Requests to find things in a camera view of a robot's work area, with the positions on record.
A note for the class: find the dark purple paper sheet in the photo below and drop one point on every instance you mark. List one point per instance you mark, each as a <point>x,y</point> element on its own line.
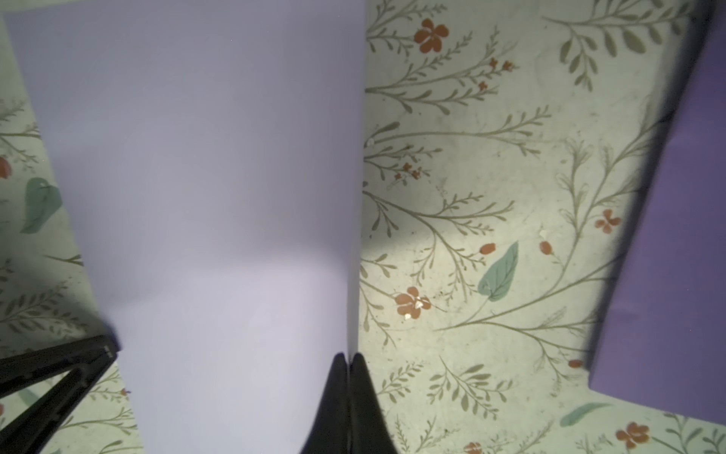
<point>662,344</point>

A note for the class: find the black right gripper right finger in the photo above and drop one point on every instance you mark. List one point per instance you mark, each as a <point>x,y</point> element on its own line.
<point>368,429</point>

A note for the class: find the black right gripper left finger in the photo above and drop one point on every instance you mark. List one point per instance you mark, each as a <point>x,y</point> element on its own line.
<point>329,433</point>

